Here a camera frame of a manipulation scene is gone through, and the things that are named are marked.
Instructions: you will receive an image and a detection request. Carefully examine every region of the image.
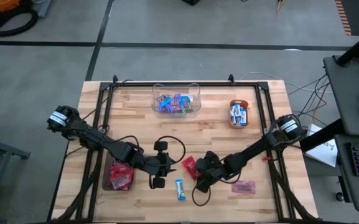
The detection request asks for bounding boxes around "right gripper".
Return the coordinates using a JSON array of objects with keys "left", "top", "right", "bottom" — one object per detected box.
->
[{"left": 195, "top": 151, "right": 231, "bottom": 185}]

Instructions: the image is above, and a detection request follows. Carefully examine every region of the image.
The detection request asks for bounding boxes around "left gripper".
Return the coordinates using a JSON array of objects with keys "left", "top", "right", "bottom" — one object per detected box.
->
[{"left": 141, "top": 151, "right": 177, "bottom": 190}]

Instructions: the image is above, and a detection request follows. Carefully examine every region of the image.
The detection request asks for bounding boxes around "red translucent candy bag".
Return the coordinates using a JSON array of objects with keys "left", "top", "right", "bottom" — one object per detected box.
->
[
  {"left": 181, "top": 155, "right": 200, "bottom": 182},
  {"left": 110, "top": 175, "right": 134, "bottom": 190},
  {"left": 231, "top": 180, "right": 257, "bottom": 195}
]

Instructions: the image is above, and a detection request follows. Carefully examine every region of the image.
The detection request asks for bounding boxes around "grey translucent plastic bin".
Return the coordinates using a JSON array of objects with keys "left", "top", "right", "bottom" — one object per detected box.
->
[{"left": 101, "top": 149, "right": 136, "bottom": 191}]

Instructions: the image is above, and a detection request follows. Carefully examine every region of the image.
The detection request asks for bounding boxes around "orange plastic bin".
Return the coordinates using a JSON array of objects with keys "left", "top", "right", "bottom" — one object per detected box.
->
[{"left": 228, "top": 99, "right": 250, "bottom": 129}]

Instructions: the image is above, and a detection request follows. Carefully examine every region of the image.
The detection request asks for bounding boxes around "clear plastic bin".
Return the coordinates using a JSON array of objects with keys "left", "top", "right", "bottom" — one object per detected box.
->
[{"left": 152, "top": 82, "right": 202, "bottom": 119}]

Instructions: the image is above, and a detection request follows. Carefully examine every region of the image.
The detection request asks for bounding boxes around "white paper sheet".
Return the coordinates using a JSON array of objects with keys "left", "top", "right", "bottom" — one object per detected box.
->
[{"left": 304, "top": 124, "right": 338, "bottom": 168}]

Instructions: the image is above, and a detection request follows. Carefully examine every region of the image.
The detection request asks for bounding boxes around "black desk crossbar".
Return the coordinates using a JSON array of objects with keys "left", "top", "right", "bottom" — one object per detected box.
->
[{"left": 299, "top": 119, "right": 345, "bottom": 152}]

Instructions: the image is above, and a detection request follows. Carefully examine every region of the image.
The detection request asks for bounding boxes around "grey metal cart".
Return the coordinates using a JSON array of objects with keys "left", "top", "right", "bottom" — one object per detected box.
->
[{"left": 0, "top": 124, "right": 32, "bottom": 224}]

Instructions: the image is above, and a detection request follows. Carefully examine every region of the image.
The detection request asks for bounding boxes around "black diagonal pole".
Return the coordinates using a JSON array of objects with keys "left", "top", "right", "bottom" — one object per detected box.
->
[{"left": 335, "top": 26, "right": 359, "bottom": 67}]

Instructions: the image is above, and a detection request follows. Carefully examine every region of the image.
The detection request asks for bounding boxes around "orange shop vacuum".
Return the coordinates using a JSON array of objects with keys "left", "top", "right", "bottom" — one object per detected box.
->
[{"left": 0, "top": 0, "right": 23, "bottom": 30}]

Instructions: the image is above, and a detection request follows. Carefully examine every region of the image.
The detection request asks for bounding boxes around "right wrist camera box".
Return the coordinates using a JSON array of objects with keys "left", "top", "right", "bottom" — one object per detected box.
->
[{"left": 195, "top": 180, "right": 210, "bottom": 193}]

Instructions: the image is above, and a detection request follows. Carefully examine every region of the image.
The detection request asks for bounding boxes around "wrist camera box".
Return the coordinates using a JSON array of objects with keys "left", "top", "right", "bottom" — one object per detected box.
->
[
  {"left": 153, "top": 140, "right": 169, "bottom": 152},
  {"left": 195, "top": 180, "right": 210, "bottom": 193}
]

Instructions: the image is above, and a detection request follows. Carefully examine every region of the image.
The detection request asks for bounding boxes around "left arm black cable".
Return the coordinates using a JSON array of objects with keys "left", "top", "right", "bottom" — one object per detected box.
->
[{"left": 163, "top": 135, "right": 187, "bottom": 167}]

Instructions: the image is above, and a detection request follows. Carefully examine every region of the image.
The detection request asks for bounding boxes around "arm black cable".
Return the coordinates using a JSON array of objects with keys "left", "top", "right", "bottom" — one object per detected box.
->
[
  {"left": 192, "top": 185, "right": 212, "bottom": 207},
  {"left": 163, "top": 135, "right": 187, "bottom": 167}
]

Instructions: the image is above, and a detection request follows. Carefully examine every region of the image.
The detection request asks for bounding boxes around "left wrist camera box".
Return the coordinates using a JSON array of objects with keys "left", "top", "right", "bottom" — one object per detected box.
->
[{"left": 153, "top": 140, "right": 169, "bottom": 152}]

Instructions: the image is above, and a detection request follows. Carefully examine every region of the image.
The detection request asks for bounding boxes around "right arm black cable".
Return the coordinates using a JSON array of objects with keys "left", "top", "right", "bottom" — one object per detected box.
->
[{"left": 192, "top": 185, "right": 212, "bottom": 207}]

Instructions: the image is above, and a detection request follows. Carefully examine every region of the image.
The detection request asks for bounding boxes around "black aluminium table frame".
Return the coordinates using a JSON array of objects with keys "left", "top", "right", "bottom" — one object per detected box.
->
[{"left": 47, "top": 74, "right": 320, "bottom": 223}]

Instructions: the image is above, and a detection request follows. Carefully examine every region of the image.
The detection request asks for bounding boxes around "white floor cable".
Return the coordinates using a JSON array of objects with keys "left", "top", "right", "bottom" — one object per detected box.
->
[{"left": 239, "top": 72, "right": 334, "bottom": 95}]

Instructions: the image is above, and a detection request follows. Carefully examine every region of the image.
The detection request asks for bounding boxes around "black floor cable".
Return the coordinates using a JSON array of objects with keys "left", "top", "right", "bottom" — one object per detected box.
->
[{"left": 287, "top": 73, "right": 334, "bottom": 110}]

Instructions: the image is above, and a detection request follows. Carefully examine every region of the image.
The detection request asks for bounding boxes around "black vacuum hose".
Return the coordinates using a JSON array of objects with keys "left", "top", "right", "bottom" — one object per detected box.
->
[{"left": 0, "top": 7, "right": 39, "bottom": 37}]

